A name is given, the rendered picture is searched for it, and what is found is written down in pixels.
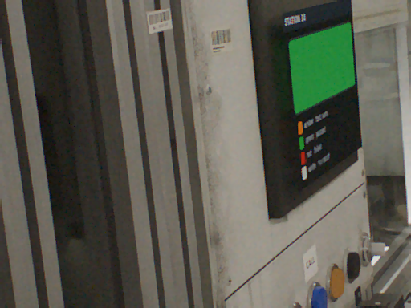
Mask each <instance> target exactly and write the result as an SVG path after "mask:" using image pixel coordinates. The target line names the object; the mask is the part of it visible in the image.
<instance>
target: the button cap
mask: <svg viewBox="0 0 411 308"><path fill-rule="evenodd" d="M314 292H315V293H313V295H314V296H312V297H313V308H328V295H327V291H326V290H325V288H323V287H317V288H316V289H315V290H314Z"/></svg>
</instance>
